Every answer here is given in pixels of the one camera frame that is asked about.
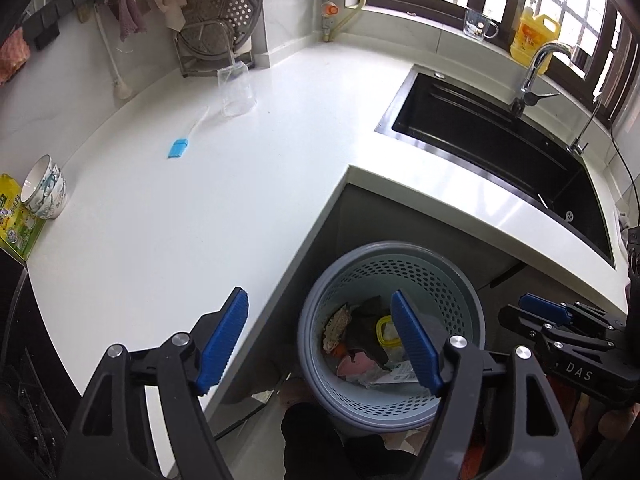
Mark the glass mug on sill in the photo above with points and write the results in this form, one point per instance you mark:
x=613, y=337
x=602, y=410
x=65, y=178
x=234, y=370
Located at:
x=478, y=26

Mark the steel dish rack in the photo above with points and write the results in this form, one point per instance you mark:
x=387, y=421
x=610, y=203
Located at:
x=204, y=48

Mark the orange small object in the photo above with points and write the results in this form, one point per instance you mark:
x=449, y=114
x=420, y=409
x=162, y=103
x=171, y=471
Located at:
x=340, y=351

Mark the steel steamer tray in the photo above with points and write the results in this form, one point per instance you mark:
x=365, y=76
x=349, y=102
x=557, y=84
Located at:
x=220, y=5

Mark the pink checkered cloth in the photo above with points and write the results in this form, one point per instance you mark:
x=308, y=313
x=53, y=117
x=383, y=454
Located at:
x=14, y=54

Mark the black wall hook rail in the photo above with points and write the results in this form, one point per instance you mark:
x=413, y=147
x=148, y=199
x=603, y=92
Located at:
x=75, y=0

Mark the grey perforated trash bin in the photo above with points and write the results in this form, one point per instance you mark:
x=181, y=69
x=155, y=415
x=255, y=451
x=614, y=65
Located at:
x=440, y=291

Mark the stacked patterned ceramic bowls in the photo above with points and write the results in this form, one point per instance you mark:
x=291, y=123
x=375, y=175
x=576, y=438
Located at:
x=44, y=191

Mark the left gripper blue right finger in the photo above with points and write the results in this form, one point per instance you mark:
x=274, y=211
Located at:
x=420, y=350

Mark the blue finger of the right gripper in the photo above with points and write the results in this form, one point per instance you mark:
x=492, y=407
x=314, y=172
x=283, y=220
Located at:
x=550, y=311

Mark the red white snack wrapper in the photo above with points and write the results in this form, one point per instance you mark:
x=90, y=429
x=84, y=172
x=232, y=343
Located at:
x=335, y=328

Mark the yellow plastic lid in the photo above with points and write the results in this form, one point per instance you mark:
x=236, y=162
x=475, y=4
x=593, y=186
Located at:
x=386, y=333

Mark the yellow green refill pouch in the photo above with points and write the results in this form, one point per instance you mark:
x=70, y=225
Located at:
x=19, y=228

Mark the white toothbrush package card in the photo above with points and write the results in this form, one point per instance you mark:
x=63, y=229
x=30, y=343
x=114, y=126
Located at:
x=401, y=373

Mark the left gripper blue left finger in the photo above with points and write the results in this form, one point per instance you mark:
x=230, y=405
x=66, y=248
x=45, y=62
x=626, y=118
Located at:
x=222, y=330

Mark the black kitchen sink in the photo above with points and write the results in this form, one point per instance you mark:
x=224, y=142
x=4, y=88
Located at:
x=456, y=122

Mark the black cloth rag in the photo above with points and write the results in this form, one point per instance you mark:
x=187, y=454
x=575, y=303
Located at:
x=360, y=335

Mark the pink leaf-shaped dish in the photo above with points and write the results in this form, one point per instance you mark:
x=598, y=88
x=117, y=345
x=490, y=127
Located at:
x=356, y=365

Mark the chrome faucet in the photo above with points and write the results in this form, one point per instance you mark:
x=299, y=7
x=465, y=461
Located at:
x=524, y=96

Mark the yellow oil bottle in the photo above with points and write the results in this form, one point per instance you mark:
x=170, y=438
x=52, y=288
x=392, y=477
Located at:
x=532, y=33

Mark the purple hanging cloth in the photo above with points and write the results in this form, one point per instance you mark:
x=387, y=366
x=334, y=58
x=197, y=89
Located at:
x=130, y=16

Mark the white bottle brush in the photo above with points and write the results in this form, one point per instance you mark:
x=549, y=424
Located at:
x=121, y=90

